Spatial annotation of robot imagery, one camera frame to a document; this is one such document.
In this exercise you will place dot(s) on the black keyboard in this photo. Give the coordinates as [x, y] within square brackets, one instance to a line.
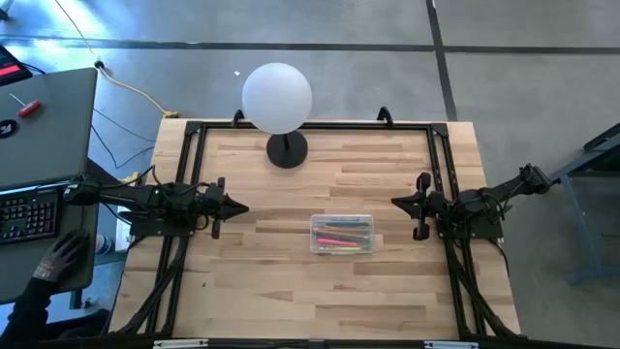
[26, 215]

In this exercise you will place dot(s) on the blue-grey metal cart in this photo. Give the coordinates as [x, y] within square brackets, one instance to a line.
[591, 218]

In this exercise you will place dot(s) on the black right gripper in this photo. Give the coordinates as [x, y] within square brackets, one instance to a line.
[436, 204]

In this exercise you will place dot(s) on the pink highlighter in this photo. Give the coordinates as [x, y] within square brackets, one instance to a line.
[336, 241]

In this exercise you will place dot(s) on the person's gloved hand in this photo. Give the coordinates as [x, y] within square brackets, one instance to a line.
[60, 259]

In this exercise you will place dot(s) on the person's forearm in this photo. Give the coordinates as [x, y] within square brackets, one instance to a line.
[24, 312]

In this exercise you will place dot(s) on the silver frame bracket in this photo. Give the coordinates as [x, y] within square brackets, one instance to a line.
[180, 343]
[451, 345]

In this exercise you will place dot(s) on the black clamp hook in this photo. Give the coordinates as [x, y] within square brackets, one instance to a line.
[238, 116]
[386, 115]

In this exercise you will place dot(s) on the dark grey side desk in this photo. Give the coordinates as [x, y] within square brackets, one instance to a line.
[19, 271]

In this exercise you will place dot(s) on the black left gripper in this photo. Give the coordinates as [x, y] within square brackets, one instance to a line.
[215, 203]

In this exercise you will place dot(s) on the white globe lamp black stand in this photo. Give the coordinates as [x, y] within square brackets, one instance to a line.
[277, 97]

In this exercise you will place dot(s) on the black aluminium table frame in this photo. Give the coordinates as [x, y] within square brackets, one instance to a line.
[363, 127]

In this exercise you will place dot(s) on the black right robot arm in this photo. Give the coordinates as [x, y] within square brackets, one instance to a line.
[504, 189]

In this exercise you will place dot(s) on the clear plastic supply box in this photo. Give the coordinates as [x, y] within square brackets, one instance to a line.
[368, 218]

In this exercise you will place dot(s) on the white cup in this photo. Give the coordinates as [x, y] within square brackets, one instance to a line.
[103, 244]

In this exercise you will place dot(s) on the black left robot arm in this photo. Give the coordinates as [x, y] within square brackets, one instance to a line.
[135, 194]

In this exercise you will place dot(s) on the black tablet screen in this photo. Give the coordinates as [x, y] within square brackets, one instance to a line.
[12, 68]

